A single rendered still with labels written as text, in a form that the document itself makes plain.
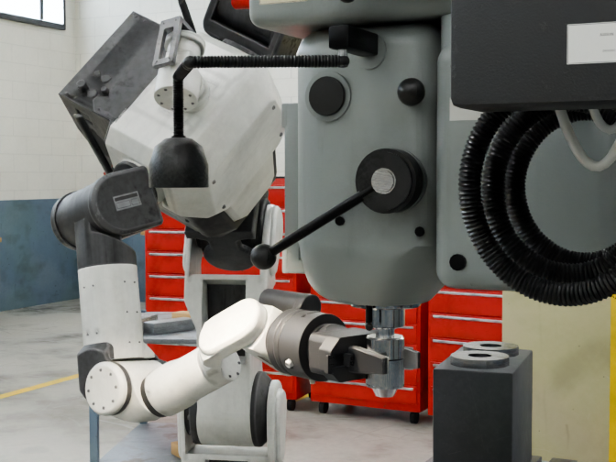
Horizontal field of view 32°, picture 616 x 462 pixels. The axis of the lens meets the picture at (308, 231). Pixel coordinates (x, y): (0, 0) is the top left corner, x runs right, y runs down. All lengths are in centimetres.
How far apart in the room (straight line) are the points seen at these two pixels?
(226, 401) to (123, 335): 45
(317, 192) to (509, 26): 42
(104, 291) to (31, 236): 1068
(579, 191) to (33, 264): 1139
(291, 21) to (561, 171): 35
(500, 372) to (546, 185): 55
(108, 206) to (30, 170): 1068
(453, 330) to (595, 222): 499
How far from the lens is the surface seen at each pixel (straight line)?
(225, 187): 172
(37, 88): 1243
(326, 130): 120
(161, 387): 154
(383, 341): 127
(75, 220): 166
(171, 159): 126
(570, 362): 301
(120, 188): 163
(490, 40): 86
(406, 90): 113
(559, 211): 109
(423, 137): 116
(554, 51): 84
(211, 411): 201
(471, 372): 160
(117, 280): 162
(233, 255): 201
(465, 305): 601
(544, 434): 307
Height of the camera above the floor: 146
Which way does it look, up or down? 3 degrees down
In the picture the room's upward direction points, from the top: straight up
